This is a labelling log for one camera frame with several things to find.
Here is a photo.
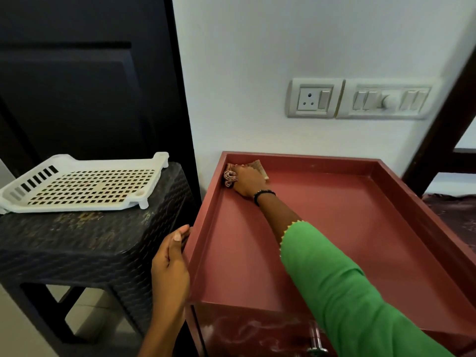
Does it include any white perforated plastic tray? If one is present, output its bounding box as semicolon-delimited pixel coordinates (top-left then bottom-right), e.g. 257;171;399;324
0;152;170;215

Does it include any dark woven plastic stool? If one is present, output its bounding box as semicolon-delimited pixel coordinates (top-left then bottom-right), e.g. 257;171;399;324
0;161;198;357

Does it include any white wall socket plate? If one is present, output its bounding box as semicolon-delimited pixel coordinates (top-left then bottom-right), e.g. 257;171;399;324
286;78;344;119

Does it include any red wooden cabinet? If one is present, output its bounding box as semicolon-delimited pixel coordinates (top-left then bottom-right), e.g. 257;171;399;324
183;151;476;357

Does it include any person's right hand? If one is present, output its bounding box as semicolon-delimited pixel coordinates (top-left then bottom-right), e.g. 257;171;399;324
230;164;270;199

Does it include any metal cabinet handle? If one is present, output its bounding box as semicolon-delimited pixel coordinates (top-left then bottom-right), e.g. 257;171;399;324
307;320;329;355

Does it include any white switch panel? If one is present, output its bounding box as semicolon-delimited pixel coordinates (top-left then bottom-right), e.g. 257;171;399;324
335;79;439;120

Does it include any black beaded bracelet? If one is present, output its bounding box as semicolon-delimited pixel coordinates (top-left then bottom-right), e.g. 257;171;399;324
253;189;277;207

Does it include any patterned cleaning cloth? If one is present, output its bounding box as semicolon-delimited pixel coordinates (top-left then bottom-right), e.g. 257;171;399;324
223;160;269;188

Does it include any dark wooden door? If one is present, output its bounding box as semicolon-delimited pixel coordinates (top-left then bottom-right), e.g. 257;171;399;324
0;0;202;205

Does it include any dark wooden bed frame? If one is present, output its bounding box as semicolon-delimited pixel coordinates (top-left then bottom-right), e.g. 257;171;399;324
402;46;476;199

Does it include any person's left hand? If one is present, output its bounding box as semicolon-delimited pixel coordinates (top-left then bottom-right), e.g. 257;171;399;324
151;224;191;320

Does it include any dark patterned bedspread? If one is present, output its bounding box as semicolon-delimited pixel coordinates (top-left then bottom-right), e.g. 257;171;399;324
422;193;476;253

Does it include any person's right forearm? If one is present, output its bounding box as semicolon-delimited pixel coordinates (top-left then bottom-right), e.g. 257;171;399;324
257;192;456;357

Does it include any person's left forearm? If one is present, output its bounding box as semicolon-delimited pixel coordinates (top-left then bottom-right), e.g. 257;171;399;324
138;312;186;357

